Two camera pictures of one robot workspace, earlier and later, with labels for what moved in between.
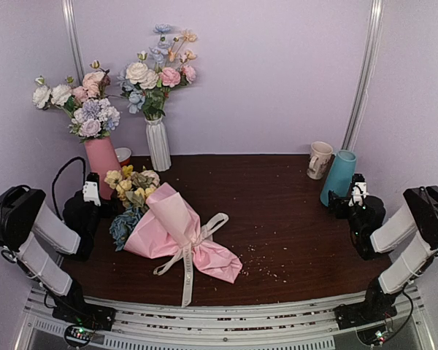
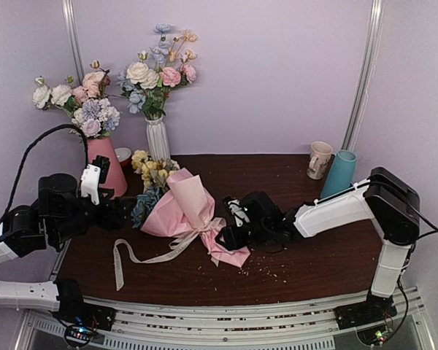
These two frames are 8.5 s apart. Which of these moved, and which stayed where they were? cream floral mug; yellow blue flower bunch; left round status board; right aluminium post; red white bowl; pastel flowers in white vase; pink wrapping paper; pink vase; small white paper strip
Moved: yellow blue flower bunch; small white paper strip; pink wrapping paper
Stayed: red white bowl; cream floral mug; right aluminium post; left round status board; pink vase; pastel flowers in white vase
